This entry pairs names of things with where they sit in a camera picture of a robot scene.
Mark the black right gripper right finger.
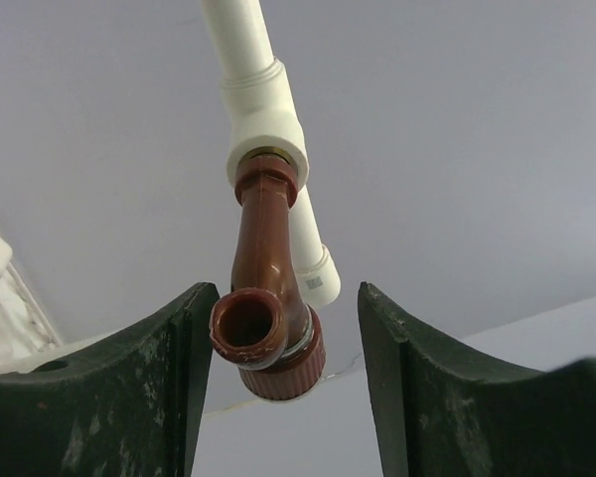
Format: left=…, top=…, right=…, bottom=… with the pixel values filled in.
left=358, top=282, right=596, bottom=476

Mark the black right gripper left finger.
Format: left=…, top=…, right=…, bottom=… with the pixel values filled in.
left=0, top=283, right=219, bottom=477

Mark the white PVC pipe frame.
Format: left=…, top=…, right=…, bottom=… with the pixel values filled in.
left=0, top=0, right=342, bottom=369

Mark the brown plastic faucet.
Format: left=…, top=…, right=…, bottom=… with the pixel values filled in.
left=210, top=153, right=326, bottom=402

